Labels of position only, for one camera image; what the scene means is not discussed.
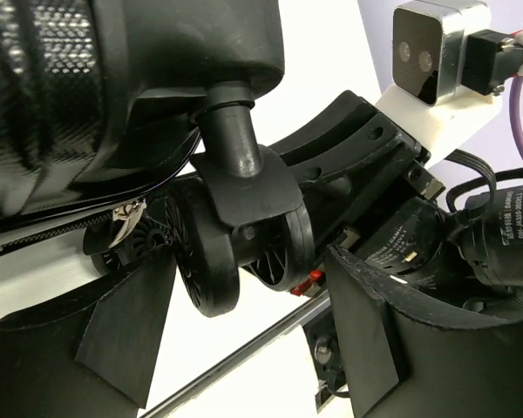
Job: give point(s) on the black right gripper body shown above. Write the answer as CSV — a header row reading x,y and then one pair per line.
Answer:
x,y
364,186

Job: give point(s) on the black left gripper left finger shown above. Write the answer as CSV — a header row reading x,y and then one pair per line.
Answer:
x,y
90,352

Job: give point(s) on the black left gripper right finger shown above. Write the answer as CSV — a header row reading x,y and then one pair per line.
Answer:
x,y
406,354

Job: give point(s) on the metal zipper pull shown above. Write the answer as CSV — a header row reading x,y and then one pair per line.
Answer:
x,y
129,215

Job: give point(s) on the black hard-shell suitcase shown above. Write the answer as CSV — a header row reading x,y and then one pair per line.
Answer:
x,y
107,102

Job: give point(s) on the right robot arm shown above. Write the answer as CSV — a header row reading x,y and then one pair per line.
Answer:
x,y
482,224

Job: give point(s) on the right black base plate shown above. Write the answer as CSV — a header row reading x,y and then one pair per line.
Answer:
x,y
320,333

